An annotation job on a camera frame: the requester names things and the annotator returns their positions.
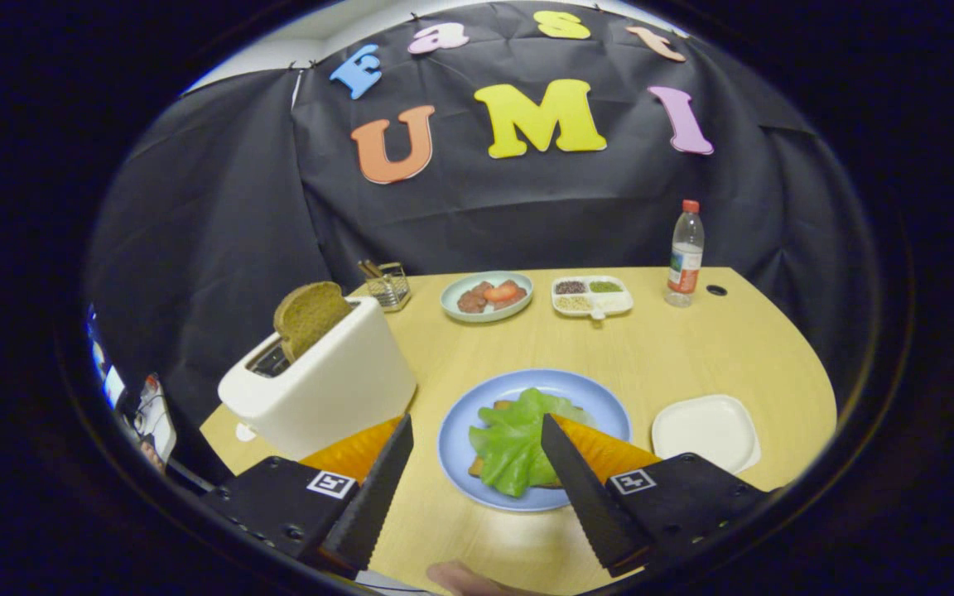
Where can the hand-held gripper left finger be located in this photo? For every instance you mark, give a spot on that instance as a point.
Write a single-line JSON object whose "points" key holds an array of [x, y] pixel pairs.
{"points": [[369, 497]]}

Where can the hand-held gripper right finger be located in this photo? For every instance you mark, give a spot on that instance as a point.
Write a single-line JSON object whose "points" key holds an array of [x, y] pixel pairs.
{"points": [[585, 497]]}

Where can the green lettuce leaf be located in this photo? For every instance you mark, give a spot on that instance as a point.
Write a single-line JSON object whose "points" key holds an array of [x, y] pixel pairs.
{"points": [[514, 439]]}

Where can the brown toast slice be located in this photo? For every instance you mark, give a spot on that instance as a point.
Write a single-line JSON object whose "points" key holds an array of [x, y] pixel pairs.
{"points": [[307, 314]]}

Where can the blue round plate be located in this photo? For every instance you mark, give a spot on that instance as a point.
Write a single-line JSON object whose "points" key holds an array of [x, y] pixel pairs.
{"points": [[593, 397]]}

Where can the brown bread slice with ham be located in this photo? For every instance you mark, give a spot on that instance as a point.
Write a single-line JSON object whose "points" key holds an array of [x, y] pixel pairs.
{"points": [[475, 468]]}

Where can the white toaster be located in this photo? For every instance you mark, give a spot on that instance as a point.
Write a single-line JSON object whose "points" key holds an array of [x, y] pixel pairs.
{"points": [[336, 389]]}

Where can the white square plate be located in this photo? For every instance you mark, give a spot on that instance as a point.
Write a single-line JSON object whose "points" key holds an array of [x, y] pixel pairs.
{"points": [[705, 430]]}

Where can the white divided condiment dish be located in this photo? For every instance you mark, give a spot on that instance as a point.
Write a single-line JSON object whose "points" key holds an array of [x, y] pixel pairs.
{"points": [[614, 303]]}

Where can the pale green round plate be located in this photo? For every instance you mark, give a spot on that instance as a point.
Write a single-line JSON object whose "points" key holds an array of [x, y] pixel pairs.
{"points": [[452, 308]]}

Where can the red tomato slice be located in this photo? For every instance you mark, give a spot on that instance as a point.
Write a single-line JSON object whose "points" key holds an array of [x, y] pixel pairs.
{"points": [[503, 292]]}

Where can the brown meat pieces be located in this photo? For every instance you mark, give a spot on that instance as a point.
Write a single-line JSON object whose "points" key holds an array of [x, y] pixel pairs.
{"points": [[472, 301]]}

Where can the clear bottle with red cap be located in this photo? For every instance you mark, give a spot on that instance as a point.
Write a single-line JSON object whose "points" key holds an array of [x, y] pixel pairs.
{"points": [[684, 257]]}

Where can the black backdrop cloth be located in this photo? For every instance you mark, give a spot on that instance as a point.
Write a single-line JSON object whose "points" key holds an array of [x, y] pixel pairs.
{"points": [[212, 207]]}

